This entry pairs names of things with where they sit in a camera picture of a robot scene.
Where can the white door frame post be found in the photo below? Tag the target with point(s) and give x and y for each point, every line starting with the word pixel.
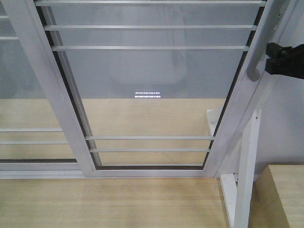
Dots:
pixel 281 139

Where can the aluminium door floor track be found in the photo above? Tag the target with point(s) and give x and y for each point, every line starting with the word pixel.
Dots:
pixel 48 174

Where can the light wooden box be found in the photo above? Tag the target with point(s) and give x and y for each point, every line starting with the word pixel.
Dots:
pixel 278 197

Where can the wooden platform board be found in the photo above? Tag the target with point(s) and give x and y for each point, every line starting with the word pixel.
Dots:
pixel 129 202

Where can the white sliding glass door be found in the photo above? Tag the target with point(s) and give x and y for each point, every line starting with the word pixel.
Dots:
pixel 146 49

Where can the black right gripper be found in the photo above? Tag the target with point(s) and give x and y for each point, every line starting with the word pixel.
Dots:
pixel 287 61

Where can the white triangular support bracket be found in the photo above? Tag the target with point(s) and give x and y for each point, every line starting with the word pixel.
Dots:
pixel 237 192

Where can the grey metal door handle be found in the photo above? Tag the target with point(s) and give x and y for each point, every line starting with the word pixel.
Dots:
pixel 264 32

